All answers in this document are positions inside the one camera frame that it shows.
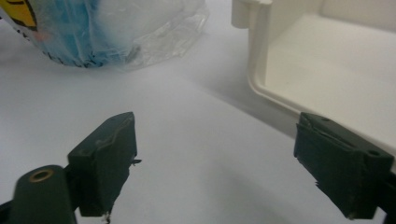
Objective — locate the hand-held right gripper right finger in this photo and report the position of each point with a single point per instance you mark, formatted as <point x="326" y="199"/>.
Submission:
<point x="342" y="168"/>

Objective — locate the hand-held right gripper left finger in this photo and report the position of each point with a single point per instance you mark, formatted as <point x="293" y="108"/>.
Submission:
<point x="106" y="161"/>

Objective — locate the clear printed plastic bag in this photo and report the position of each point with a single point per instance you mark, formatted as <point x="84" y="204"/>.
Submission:
<point x="165" y="37"/>

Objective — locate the white plastic box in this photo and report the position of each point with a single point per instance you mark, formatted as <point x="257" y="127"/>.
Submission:
<point x="327" y="62"/>

